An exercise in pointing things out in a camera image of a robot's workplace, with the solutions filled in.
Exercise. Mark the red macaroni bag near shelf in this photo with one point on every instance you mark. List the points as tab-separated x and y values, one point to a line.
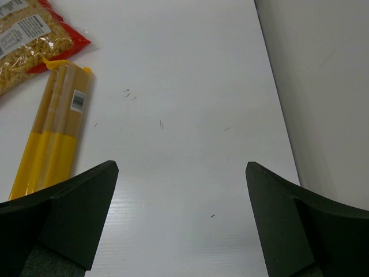
31	31

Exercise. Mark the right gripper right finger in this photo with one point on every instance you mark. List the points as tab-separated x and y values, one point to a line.
303	233

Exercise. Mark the yellow spaghetti pack right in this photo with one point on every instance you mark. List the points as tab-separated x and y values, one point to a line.
49	152

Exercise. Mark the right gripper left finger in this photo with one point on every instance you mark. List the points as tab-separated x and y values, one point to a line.
56	231

